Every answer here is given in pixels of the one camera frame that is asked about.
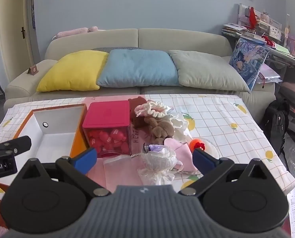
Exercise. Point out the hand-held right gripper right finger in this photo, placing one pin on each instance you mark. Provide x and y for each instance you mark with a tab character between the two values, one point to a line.
203	160

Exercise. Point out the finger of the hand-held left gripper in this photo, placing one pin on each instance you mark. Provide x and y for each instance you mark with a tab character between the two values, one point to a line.
18	143

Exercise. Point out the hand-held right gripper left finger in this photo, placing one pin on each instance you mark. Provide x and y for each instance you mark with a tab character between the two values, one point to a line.
86	157

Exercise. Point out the orange crochet fruit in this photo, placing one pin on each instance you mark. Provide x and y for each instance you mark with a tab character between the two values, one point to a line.
195	144

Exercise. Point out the orange box with white inside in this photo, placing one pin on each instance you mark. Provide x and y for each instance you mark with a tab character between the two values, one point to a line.
58	124

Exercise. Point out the brown plush toy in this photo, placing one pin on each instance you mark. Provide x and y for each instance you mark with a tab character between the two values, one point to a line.
162	129

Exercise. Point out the pink and white crochet piece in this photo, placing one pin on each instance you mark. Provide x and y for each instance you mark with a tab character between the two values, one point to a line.
149	109

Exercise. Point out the white crochet disc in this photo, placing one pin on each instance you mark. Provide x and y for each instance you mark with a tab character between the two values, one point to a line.
211	148

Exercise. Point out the pink cloth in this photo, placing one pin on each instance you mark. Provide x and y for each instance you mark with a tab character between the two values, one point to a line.
182	153

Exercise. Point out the sheer white organza bag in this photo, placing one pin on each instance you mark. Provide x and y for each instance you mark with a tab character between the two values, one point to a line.
120	173

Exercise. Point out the checked lemon print tablecloth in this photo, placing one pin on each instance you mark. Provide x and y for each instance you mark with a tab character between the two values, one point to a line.
224	129

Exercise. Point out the white cloth flower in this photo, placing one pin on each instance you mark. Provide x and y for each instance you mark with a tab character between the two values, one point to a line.
179	126

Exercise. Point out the clear box with pink lid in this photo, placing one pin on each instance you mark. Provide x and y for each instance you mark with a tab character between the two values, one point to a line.
107	114

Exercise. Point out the small brown card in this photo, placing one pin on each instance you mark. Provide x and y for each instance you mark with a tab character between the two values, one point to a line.
33	70

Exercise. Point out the dark red plush toy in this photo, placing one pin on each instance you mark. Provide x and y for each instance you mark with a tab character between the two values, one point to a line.
137	101

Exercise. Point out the black backpack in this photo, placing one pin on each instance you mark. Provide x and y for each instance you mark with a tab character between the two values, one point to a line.
276	121

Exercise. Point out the yellow pillow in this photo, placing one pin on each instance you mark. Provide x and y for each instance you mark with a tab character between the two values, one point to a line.
73	72

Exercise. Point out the grey-green pillow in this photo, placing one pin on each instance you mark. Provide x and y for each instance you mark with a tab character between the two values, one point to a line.
207	72

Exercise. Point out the cream door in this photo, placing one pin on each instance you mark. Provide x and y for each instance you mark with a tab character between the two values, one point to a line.
13	29

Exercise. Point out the blue printed pillow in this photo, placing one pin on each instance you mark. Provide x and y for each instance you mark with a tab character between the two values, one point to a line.
249	59

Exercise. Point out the striped grey cushion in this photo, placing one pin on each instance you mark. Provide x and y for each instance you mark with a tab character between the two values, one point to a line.
115	48

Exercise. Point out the pink desk chair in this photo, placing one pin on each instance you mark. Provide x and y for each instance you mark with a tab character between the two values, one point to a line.
293	89

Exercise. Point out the long pink plush toy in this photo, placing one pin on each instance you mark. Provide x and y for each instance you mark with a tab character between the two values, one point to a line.
73	32

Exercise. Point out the beige sofa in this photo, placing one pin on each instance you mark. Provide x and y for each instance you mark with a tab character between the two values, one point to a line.
182	37

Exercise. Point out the cluttered white desk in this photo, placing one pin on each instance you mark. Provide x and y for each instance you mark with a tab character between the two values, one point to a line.
286	57

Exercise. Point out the stack of books and papers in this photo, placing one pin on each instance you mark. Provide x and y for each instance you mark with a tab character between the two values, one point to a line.
233	31

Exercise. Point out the pink bag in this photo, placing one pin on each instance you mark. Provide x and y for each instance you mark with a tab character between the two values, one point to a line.
294	45

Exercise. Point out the white desk shelf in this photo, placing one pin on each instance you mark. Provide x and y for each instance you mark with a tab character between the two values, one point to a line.
261	22

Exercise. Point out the red hanging ornament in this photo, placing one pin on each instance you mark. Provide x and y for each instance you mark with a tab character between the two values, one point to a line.
252	17

